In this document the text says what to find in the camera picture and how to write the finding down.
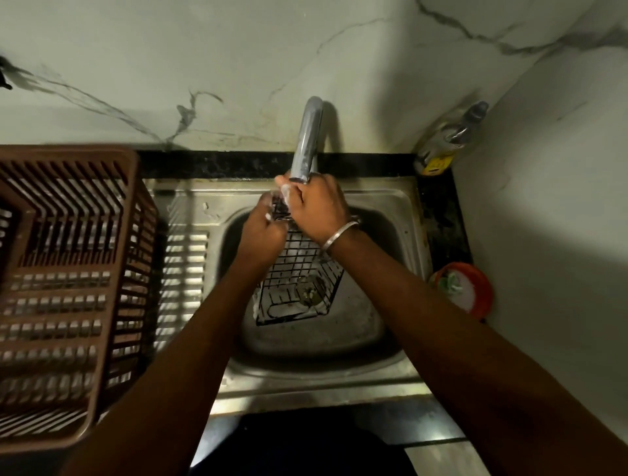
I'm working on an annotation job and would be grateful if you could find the person's right hand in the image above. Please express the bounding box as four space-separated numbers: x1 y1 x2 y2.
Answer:
274 172 362 248

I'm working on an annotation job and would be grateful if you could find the person's left hand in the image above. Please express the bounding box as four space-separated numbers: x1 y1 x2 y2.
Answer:
235 190 290 273

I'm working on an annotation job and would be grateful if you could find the black wire rack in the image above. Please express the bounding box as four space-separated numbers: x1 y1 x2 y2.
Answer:
251 194 345 327

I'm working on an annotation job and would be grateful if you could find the person's left forearm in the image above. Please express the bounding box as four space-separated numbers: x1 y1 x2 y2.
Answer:
58 262 266 476

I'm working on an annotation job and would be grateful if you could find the person's right forearm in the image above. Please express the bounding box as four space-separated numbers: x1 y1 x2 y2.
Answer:
326 228 628 476

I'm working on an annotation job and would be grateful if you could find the person's dark clothing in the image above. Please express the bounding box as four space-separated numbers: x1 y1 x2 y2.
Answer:
188 407 418 476

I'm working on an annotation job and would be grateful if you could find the chrome faucet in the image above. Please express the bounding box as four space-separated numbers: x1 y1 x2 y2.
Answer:
289 96 324 185

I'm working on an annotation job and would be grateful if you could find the stainless steel sink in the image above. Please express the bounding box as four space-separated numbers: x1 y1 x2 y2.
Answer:
142 176 435 418

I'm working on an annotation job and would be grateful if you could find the clear dish soap bottle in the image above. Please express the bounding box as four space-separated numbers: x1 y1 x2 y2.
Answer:
413 101 490 177

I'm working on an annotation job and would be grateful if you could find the orange round container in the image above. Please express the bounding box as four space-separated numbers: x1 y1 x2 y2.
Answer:
427 262 495 321

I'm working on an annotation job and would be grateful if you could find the brown plastic dish basket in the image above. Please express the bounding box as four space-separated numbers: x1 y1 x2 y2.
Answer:
0 145 159 454

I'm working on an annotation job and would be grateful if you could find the silver bracelet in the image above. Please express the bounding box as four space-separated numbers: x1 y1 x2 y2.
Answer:
319 219 362 256

